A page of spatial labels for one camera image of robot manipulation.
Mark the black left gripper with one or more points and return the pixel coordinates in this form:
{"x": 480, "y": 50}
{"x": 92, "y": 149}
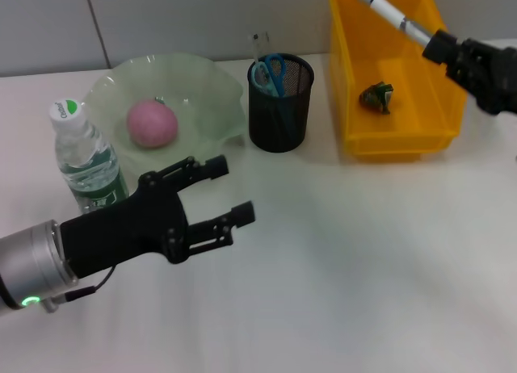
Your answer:
{"x": 133, "y": 227}

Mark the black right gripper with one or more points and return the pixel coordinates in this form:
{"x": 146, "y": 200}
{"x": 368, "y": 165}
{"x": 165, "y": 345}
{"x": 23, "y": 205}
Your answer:
{"x": 493, "y": 78}

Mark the silver white pen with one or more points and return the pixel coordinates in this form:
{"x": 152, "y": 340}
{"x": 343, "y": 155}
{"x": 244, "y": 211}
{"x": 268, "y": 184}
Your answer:
{"x": 389, "y": 9}

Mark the green plastic wrapper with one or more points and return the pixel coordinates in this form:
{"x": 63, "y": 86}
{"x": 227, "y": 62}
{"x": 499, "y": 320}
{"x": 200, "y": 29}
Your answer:
{"x": 375, "y": 98}

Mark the pink toy peach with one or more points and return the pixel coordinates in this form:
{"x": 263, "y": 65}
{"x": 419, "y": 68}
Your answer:
{"x": 152, "y": 122}

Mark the blue scissors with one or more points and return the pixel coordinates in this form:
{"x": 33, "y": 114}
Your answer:
{"x": 276, "y": 76}

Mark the clear plastic ruler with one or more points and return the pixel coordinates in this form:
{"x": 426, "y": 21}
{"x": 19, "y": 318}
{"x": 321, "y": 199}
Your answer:
{"x": 258, "y": 50}

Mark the clear green-label water bottle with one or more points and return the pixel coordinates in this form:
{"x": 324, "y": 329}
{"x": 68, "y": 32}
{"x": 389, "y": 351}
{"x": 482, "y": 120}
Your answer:
{"x": 87, "y": 163}

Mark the black mesh pen holder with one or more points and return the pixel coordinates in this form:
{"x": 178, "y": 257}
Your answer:
{"x": 262, "y": 122}

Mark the green wavy glass fruit plate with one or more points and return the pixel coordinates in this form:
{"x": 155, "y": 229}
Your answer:
{"x": 202, "y": 118}

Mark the yellow plastic bin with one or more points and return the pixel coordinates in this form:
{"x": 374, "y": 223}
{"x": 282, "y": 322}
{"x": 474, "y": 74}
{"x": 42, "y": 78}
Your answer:
{"x": 396, "y": 139}

